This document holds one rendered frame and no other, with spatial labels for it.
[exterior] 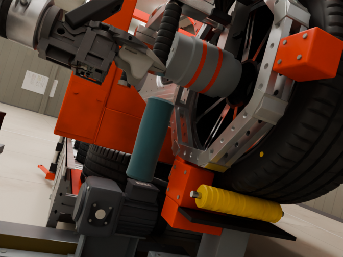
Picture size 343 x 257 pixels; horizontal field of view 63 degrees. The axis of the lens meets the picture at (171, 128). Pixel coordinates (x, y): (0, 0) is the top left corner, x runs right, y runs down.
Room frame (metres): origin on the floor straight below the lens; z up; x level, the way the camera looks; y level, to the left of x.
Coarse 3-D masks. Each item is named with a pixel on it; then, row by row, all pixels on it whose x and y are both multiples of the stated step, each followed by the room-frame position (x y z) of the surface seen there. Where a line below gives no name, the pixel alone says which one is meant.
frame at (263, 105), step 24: (264, 0) 0.65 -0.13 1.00; (288, 0) 0.57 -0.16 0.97; (288, 24) 0.56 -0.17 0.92; (264, 72) 0.58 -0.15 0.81; (264, 96) 0.56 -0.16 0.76; (240, 120) 0.61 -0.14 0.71; (264, 120) 0.59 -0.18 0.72; (192, 144) 0.93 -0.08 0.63; (216, 144) 0.68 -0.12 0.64; (240, 144) 0.66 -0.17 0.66; (216, 168) 0.71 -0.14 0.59
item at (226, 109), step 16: (256, 16) 0.87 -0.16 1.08; (272, 16) 0.86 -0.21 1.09; (256, 32) 0.87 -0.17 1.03; (240, 48) 1.02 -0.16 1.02; (256, 48) 1.02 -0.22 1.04; (256, 64) 0.80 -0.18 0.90; (240, 80) 0.92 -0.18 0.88; (256, 80) 0.78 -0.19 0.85; (208, 96) 1.08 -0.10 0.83; (240, 96) 0.90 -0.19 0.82; (288, 96) 0.61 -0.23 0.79; (208, 112) 0.99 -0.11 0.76; (224, 112) 0.89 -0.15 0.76; (208, 128) 1.03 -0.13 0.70; (224, 128) 0.90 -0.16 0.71; (272, 128) 0.64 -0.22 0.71; (208, 144) 0.93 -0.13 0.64; (256, 144) 0.68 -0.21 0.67
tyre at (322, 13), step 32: (320, 0) 0.60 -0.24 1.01; (192, 96) 1.10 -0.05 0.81; (320, 96) 0.54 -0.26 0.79; (192, 128) 1.03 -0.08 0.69; (288, 128) 0.59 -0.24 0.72; (320, 128) 0.57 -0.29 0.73; (256, 160) 0.66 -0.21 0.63; (288, 160) 0.61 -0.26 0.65; (320, 160) 0.62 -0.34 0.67; (256, 192) 0.73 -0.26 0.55; (288, 192) 0.71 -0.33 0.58; (320, 192) 0.71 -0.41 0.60
